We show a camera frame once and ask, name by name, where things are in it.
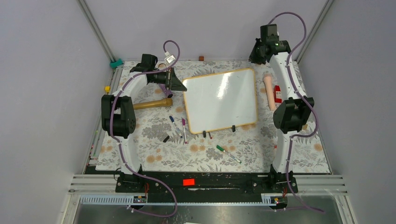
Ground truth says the purple glitter microphone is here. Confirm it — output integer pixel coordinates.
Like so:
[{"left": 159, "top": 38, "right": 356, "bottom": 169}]
[{"left": 159, "top": 84, "right": 173, "bottom": 98}]

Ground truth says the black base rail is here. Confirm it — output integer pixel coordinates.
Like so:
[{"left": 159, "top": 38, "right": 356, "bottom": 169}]
[{"left": 115, "top": 171, "right": 298, "bottom": 203}]

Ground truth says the green capped white marker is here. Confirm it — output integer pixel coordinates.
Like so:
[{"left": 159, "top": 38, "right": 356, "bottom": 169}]
[{"left": 216, "top": 145, "right": 242, "bottom": 164}]

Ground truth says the whiteboard wire stand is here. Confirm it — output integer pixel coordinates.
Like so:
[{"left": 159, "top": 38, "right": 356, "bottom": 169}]
[{"left": 202, "top": 125, "right": 236, "bottom": 138}]

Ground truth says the pink beige microphone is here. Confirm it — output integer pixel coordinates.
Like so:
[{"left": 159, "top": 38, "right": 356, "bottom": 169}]
[{"left": 263, "top": 73, "right": 276, "bottom": 111}]

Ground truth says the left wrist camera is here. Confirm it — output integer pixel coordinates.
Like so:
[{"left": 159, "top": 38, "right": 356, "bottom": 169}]
[{"left": 164, "top": 51, "right": 176, "bottom": 66}]

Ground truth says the blue capped white marker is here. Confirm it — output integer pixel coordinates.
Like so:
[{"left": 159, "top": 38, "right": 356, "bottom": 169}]
[{"left": 169, "top": 116, "right": 183, "bottom": 138}]

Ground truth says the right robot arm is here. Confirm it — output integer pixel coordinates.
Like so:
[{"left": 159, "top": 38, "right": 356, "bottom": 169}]
[{"left": 249, "top": 24, "right": 314, "bottom": 193}]

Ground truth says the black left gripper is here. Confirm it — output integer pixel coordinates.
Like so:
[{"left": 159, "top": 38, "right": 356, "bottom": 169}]
[{"left": 151, "top": 68, "right": 187, "bottom": 91}]

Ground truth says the magenta capped white marker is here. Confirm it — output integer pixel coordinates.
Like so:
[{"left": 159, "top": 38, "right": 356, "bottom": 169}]
[{"left": 182, "top": 118, "right": 188, "bottom": 144}]

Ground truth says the red box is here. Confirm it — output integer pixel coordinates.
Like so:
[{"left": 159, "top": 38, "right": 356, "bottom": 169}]
[{"left": 273, "top": 85, "right": 282, "bottom": 104}]

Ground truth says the yellow framed whiteboard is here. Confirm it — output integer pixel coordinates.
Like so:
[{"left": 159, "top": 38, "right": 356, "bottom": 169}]
[{"left": 182, "top": 68, "right": 258, "bottom": 134}]

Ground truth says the teal corner clip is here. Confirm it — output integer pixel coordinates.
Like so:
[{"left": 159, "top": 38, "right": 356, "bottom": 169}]
[{"left": 109, "top": 58, "right": 124, "bottom": 69}]

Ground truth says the red tape label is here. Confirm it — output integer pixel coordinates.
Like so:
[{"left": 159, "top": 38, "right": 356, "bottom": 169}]
[{"left": 182, "top": 178, "right": 195, "bottom": 186}]

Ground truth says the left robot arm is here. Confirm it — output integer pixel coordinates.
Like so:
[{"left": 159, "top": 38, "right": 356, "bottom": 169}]
[{"left": 101, "top": 52, "right": 187, "bottom": 192}]

